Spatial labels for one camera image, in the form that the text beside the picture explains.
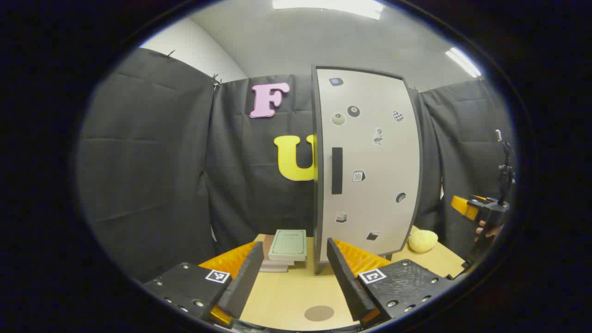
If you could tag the black backdrop cloth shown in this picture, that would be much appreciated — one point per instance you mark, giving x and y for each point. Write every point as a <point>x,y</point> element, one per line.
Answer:
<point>152,162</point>

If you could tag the long ceiling light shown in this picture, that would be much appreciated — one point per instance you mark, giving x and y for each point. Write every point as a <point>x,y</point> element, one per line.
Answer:
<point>463,62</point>
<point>328,7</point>

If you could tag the white cabinet door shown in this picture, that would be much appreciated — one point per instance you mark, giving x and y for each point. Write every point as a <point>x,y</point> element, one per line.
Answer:
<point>370,194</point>

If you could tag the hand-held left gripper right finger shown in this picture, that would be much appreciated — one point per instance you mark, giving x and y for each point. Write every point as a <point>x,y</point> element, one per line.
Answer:
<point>347,282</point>

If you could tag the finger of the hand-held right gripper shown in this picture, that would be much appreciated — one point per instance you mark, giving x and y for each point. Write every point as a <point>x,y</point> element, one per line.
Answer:
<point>465,206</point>

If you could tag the round brown coaster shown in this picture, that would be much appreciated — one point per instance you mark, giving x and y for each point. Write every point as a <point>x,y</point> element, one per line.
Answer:
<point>319,313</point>

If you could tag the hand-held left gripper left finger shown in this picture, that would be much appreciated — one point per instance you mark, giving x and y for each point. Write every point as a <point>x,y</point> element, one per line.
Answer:
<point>243,286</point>

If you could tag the dark grey cabinet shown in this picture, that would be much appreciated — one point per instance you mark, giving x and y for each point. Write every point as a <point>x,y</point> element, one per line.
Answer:
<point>317,185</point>

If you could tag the yellow bumpy soft ball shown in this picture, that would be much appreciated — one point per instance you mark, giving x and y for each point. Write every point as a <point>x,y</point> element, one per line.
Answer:
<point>422,241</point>

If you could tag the brown book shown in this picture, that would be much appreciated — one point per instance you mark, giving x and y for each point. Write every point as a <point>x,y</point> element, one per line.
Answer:
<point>267,247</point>

